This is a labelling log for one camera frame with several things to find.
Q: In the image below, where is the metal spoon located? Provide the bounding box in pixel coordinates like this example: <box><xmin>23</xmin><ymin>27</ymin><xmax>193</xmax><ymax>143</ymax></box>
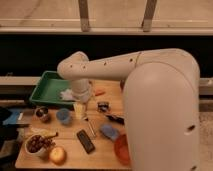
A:
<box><xmin>84</xmin><ymin>117</ymin><xmax>96</xmax><ymax>138</ymax></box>

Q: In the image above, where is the yellow red apple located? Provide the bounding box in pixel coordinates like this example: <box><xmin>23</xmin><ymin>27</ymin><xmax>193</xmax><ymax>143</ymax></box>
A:
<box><xmin>49</xmin><ymin>146</ymin><xmax>66</xmax><ymax>165</ymax></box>

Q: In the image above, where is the small black metal clip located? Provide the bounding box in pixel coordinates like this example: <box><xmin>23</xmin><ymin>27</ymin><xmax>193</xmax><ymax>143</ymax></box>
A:
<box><xmin>97</xmin><ymin>101</ymin><xmax>110</xmax><ymax>113</ymax></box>

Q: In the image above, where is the orange bowl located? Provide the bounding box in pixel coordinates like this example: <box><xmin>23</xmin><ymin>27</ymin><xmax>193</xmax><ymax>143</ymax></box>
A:
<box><xmin>114</xmin><ymin>134</ymin><xmax>131</xmax><ymax>166</ymax></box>

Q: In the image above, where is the blue sponge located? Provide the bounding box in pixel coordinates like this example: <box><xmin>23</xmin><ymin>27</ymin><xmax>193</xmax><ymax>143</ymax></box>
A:
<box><xmin>100</xmin><ymin>124</ymin><xmax>120</xmax><ymax>141</ymax></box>

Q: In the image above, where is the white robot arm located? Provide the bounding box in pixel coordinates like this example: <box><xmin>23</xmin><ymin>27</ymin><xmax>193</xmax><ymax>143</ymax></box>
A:
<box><xmin>57</xmin><ymin>49</ymin><xmax>200</xmax><ymax>171</ymax></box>

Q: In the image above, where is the yellow banana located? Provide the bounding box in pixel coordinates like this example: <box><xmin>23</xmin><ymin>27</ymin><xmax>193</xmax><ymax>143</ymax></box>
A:
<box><xmin>28</xmin><ymin>127</ymin><xmax>58</xmax><ymax>137</ymax></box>

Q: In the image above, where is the black handled knife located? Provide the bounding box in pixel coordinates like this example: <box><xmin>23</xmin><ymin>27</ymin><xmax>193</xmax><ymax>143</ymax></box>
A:
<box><xmin>105</xmin><ymin>115</ymin><xmax>124</xmax><ymax>125</ymax></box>

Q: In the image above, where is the white crumpled cloth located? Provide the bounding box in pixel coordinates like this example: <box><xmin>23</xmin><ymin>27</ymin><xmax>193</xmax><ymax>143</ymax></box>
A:
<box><xmin>60</xmin><ymin>89</ymin><xmax>74</xmax><ymax>101</ymax></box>

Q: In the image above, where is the blue box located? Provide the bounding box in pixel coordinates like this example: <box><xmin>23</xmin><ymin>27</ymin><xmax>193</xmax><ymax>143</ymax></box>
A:
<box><xmin>3</xmin><ymin>108</ymin><xmax>22</xmax><ymax>125</ymax></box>

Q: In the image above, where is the small metal cup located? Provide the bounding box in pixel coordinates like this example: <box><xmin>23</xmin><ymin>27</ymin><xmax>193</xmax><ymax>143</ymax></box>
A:
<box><xmin>35</xmin><ymin>106</ymin><xmax>50</xmax><ymax>122</ymax></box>

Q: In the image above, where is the black eraser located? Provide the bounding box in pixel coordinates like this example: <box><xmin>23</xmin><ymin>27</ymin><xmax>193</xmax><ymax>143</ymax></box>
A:
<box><xmin>77</xmin><ymin>130</ymin><xmax>95</xmax><ymax>154</ymax></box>

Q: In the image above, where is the orange carrot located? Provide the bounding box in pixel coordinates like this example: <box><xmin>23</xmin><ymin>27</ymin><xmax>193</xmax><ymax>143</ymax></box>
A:
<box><xmin>95</xmin><ymin>90</ymin><xmax>106</xmax><ymax>96</ymax></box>

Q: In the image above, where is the green plastic tray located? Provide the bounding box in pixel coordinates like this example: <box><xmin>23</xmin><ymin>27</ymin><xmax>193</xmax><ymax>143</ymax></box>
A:
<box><xmin>29</xmin><ymin>71</ymin><xmax>73</xmax><ymax>108</ymax></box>

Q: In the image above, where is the white bowl of grapes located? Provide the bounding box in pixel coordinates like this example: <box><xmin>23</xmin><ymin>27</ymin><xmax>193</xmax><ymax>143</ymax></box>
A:
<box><xmin>24</xmin><ymin>135</ymin><xmax>55</xmax><ymax>158</ymax></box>

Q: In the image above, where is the blue cup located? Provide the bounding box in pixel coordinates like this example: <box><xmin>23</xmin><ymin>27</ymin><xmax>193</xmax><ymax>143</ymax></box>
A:
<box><xmin>56</xmin><ymin>108</ymin><xmax>71</xmax><ymax>125</ymax></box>

